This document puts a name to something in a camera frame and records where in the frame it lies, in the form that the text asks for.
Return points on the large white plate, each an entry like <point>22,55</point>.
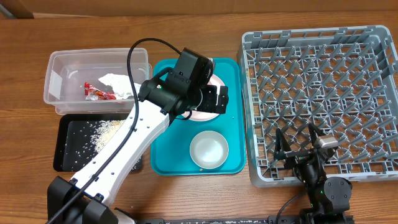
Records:
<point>204,116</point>

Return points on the red snack wrapper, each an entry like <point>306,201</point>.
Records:
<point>93,93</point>

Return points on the teal plastic tray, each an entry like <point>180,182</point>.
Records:
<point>170,152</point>

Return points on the grey dish rack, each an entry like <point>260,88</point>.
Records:
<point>342,79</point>

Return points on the grey bowl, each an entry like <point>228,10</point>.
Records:
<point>209,149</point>

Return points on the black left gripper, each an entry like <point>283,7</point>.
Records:
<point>210,104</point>

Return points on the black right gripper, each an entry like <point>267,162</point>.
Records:
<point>298,154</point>

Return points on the clear plastic bin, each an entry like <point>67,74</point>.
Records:
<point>69,70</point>

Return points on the white napkin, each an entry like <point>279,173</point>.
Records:
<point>120,84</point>

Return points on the black tray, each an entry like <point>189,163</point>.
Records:
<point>63,129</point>

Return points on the metal frame post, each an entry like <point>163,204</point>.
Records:
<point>5,13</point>

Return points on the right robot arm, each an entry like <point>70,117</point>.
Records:
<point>329,196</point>

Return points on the spilled rice pile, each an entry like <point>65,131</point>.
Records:
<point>85,139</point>

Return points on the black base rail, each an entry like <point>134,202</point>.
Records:
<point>233,221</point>

